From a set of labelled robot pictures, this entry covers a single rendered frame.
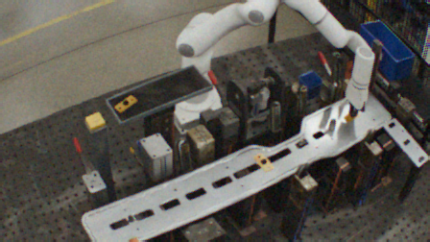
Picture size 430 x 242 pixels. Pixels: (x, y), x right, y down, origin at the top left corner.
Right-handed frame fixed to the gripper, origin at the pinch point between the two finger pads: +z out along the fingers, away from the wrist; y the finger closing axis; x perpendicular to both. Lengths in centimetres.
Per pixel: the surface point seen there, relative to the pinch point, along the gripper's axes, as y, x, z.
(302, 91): -14.8, -18.6, -6.1
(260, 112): -19.1, -35.1, 0.9
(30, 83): -212, -96, 103
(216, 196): 4, -69, 3
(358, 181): 20.5, -7.8, 20.2
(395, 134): 19.9, 13.0, 3.4
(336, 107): -8.0, -3.0, 3.3
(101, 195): -12, -105, 1
